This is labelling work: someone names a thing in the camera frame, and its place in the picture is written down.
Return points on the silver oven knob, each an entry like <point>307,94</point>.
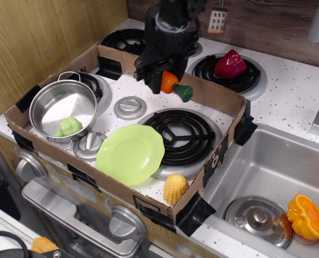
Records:
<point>124,224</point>
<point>29,167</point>

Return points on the silver stove knob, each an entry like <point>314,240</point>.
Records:
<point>88,146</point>
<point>130,108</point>
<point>197,49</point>

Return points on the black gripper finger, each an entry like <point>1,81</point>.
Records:
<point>153,81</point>
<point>178,64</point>

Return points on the right silver oven knob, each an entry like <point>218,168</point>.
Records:
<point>124,224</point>

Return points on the silver centre stove knob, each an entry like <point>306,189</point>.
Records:
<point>130,108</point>

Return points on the red toy bell pepper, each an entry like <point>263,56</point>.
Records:
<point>230,66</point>

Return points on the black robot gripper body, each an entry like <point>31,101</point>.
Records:
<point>169,30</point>

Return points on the silver front stove knob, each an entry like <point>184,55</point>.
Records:
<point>88,146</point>

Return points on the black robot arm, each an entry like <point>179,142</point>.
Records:
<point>171,35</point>

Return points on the back right black burner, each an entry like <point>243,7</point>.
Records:
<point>251,84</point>

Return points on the green toy vegetable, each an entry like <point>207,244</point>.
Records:
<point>68,126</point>

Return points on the front right black burner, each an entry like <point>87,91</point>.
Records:
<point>189,138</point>

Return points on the yellow toy corn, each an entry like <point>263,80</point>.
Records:
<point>174,187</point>

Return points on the front left black burner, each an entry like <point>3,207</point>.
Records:
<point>99,86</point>

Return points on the steel pot lid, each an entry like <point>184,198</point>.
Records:
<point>261,217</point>

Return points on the cardboard fence box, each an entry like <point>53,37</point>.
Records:
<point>191,210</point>

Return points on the silver back stove knob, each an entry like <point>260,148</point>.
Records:
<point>197,49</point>

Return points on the hanging toy spatula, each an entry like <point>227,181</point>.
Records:
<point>217,23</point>

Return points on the orange toy carrot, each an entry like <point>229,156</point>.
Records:
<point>170,83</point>

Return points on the small steel pot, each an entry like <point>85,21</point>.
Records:
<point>59,100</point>

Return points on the left silver oven knob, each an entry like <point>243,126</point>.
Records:
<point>29,167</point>

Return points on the small orange object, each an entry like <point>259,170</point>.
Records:
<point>43,245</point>

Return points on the steel sink basin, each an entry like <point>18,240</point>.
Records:
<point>272,164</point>

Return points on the light green plastic plate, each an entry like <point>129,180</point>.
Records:
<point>131,154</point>

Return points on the silver oven door handle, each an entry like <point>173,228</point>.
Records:
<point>83,240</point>

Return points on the orange toy pumpkin half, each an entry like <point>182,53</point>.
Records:
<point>303,214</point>

